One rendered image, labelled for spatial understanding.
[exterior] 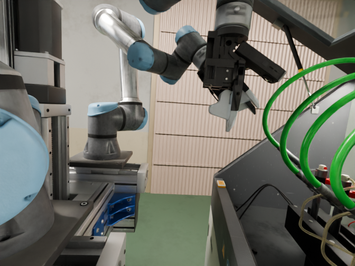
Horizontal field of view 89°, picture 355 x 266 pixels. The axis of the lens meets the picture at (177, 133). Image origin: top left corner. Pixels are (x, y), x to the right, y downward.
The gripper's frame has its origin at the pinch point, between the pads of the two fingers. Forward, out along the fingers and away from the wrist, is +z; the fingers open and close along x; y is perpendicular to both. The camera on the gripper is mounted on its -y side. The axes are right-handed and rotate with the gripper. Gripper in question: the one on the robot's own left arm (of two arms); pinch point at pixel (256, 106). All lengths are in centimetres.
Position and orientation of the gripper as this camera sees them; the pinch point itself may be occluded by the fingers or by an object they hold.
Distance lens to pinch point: 58.3
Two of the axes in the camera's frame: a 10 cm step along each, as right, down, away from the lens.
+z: 5.5, 7.9, -2.6
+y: -7.8, 6.0, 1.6
